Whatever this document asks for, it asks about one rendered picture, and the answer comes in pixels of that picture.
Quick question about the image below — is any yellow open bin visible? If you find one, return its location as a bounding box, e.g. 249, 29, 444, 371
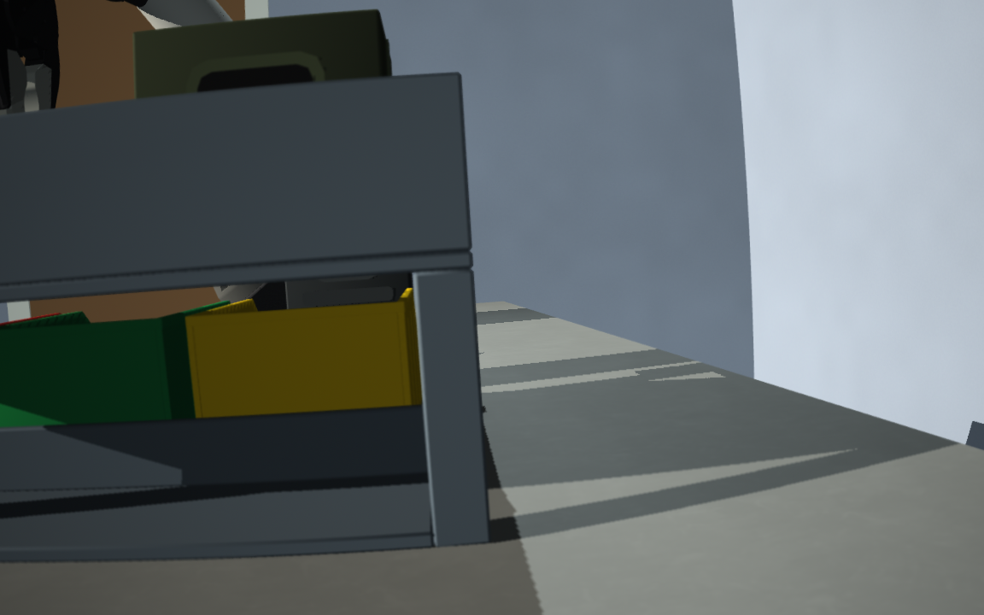
185, 288, 422, 418

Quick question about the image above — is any dark grey metal shelf rack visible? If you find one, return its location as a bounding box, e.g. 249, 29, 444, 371
0, 72, 491, 562

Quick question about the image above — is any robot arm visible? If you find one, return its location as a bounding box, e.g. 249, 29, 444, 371
108, 0, 262, 304

